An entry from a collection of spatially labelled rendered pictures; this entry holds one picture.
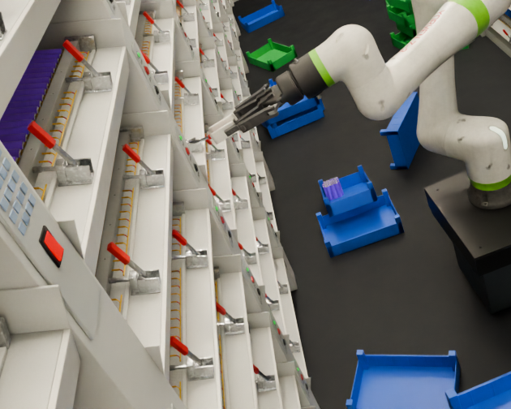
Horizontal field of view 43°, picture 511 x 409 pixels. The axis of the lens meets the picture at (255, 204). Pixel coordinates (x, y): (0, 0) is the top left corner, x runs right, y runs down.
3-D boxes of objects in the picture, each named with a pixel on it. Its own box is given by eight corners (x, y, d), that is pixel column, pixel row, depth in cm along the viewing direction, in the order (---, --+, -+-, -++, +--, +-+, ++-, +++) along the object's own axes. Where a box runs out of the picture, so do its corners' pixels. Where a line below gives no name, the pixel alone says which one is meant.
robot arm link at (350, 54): (357, 10, 148) (364, 19, 139) (383, 57, 153) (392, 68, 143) (304, 45, 152) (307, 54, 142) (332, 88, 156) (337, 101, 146)
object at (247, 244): (246, 187, 218) (244, 151, 210) (266, 312, 168) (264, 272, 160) (186, 192, 217) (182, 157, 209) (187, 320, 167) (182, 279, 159)
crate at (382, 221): (390, 203, 266) (385, 187, 261) (404, 232, 249) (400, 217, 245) (321, 227, 269) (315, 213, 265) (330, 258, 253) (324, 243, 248)
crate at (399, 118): (426, 128, 298) (410, 129, 302) (417, 91, 287) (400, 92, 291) (408, 169, 279) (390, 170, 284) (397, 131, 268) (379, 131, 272)
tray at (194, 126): (201, 90, 197) (199, 60, 191) (208, 200, 147) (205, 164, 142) (135, 95, 196) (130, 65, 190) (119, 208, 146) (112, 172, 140)
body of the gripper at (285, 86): (307, 103, 149) (273, 124, 151) (302, 88, 156) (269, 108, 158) (291, 78, 145) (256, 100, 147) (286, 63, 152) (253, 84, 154)
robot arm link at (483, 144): (478, 157, 200) (469, 105, 190) (524, 170, 189) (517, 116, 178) (452, 182, 196) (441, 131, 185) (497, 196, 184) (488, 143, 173)
